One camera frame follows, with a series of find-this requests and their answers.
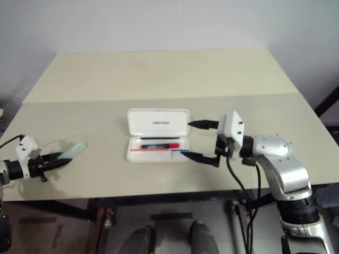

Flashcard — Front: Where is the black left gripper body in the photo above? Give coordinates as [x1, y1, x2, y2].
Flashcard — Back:
[28, 155, 51, 184]

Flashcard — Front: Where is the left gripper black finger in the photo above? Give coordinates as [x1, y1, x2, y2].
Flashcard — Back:
[41, 152, 66, 162]
[47, 157, 74, 170]

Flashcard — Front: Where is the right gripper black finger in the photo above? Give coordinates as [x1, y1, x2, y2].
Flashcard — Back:
[187, 119, 220, 131]
[182, 151, 221, 168]

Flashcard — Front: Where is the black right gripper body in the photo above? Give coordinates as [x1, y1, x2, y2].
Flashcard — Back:
[213, 133, 234, 160]

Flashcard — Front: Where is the light green marker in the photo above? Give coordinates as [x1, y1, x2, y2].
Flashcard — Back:
[57, 141, 88, 161]

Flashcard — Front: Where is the red marker with black cap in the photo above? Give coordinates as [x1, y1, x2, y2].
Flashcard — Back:
[140, 142, 180, 150]

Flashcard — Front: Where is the white hinged pencil case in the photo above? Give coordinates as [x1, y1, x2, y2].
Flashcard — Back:
[125, 107, 196, 164]

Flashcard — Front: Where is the thin black pen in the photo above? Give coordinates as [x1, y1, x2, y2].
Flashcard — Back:
[140, 135, 181, 140]

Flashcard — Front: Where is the black tape strip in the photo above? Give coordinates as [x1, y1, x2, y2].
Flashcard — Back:
[150, 212, 193, 221]

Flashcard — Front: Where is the rusty metal stand leg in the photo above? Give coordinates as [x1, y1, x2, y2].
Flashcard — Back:
[94, 206, 118, 254]

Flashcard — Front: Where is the grey metal stand leg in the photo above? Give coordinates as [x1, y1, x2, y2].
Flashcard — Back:
[228, 200, 251, 254]

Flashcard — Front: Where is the dark rounded grey shape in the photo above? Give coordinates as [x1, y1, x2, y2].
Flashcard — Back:
[189, 220, 219, 254]
[123, 225, 157, 254]

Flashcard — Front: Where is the blue grey bin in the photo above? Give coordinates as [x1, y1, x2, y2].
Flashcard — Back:
[314, 184, 339, 215]

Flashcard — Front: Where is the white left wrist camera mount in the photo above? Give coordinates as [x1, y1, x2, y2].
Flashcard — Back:
[15, 135, 38, 181]

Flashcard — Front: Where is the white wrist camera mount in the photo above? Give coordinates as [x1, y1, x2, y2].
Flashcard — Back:
[15, 135, 38, 181]
[217, 110, 246, 161]

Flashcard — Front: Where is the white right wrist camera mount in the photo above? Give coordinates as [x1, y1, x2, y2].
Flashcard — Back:
[217, 110, 246, 161]

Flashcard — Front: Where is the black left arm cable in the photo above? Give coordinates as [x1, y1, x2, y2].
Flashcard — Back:
[0, 134, 26, 149]

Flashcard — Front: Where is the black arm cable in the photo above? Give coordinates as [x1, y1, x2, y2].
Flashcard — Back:
[0, 134, 26, 149]
[225, 155, 263, 254]

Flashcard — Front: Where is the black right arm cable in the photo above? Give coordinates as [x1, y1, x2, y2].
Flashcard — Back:
[225, 155, 263, 254]

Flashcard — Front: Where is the black table frame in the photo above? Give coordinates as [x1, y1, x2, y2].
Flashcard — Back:
[0, 197, 279, 222]

